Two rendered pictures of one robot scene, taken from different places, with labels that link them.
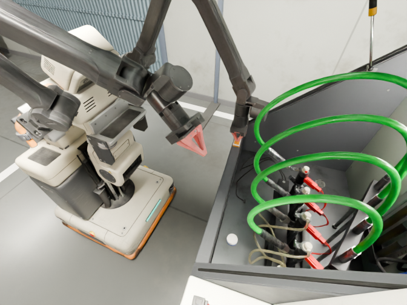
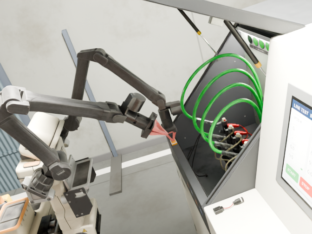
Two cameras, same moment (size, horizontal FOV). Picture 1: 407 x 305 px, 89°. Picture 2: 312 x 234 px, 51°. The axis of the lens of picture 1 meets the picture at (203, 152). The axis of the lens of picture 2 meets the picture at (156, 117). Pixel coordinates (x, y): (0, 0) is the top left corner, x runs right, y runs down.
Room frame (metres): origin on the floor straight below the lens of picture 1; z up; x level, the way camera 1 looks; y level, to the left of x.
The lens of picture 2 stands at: (-0.73, 0.45, 1.89)
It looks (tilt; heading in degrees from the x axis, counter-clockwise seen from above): 26 degrees down; 339
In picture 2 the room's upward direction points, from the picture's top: 18 degrees counter-clockwise
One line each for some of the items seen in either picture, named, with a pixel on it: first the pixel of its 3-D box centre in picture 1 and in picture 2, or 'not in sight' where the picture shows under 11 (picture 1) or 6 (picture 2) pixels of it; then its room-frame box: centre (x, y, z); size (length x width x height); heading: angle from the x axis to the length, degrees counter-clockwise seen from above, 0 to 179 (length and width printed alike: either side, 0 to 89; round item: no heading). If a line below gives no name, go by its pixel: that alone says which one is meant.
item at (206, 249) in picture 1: (225, 192); (188, 176); (0.47, -0.09, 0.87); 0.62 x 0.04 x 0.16; 162
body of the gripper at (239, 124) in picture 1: (240, 120); (167, 122); (0.69, -0.15, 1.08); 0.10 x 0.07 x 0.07; 163
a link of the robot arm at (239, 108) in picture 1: (243, 108); (165, 113); (0.68, -0.16, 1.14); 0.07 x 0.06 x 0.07; 63
